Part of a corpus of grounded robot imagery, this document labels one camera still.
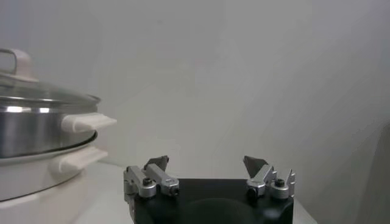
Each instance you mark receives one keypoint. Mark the white electric cooker base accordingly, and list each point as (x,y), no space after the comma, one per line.
(36,179)

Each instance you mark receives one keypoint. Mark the stainless steel steamer basket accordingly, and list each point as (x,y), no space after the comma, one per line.
(30,131)

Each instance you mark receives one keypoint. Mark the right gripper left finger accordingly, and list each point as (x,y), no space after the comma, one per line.
(158,178)

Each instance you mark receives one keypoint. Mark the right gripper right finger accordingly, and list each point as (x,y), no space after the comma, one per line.
(262,175)

